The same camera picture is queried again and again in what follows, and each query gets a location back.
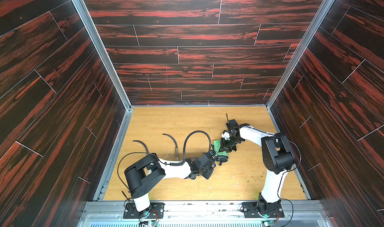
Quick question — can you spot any green microfibre rag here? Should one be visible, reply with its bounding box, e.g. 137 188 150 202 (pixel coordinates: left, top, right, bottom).
214 140 229 159

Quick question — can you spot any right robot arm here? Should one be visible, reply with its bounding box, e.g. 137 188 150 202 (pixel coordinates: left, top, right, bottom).
214 120 295 218

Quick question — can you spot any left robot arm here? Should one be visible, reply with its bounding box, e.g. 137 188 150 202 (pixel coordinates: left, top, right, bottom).
124 153 216 214

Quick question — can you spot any leftmost sickle yellow label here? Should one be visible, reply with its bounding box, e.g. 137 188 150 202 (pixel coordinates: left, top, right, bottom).
132 139 150 155

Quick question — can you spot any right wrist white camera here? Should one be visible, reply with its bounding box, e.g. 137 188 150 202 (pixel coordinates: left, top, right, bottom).
222 131 231 140

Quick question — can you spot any left black corrugated cable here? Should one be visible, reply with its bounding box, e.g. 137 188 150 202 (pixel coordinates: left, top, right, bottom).
158 130 213 167

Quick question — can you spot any middle sickle plain wooden handle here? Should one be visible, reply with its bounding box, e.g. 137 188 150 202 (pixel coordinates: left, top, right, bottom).
163 134 180 162

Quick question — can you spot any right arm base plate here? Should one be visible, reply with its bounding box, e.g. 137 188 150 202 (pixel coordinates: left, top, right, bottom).
240 201 285 219

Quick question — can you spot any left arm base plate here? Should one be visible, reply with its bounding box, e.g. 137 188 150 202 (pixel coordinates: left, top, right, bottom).
123 202 165 219

